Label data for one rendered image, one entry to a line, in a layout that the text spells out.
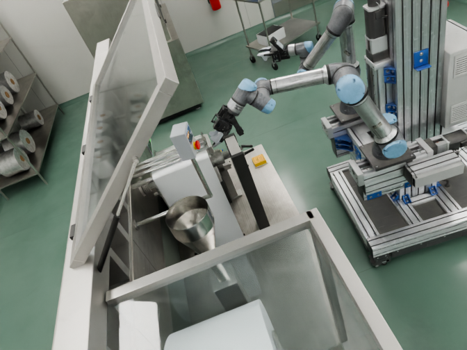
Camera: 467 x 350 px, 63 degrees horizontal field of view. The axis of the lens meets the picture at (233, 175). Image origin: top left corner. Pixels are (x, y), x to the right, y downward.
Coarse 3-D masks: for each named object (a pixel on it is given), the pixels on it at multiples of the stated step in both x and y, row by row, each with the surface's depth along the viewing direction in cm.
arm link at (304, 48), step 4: (296, 44) 243; (300, 44) 242; (304, 44) 240; (308, 44) 240; (312, 44) 241; (296, 48) 243; (300, 48) 242; (304, 48) 241; (308, 48) 240; (312, 48) 241; (296, 52) 244; (300, 52) 243; (304, 52) 243; (308, 52) 242; (300, 56) 246; (304, 56) 244
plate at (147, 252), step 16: (144, 160) 193; (144, 176) 179; (144, 208) 158; (144, 224) 149; (160, 224) 173; (144, 240) 140; (160, 240) 162; (144, 256) 133; (160, 256) 153; (144, 272) 127
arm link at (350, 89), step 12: (336, 72) 173; (348, 72) 167; (336, 84) 169; (348, 84) 164; (360, 84) 163; (348, 96) 167; (360, 96) 166; (360, 108) 174; (372, 108) 175; (372, 120) 178; (384, 120) 180; (372, 132) 185; (384, 132) 182; (396, 132) 183; (384, 144) 186; (396, 144) 183; (396, 156) 189
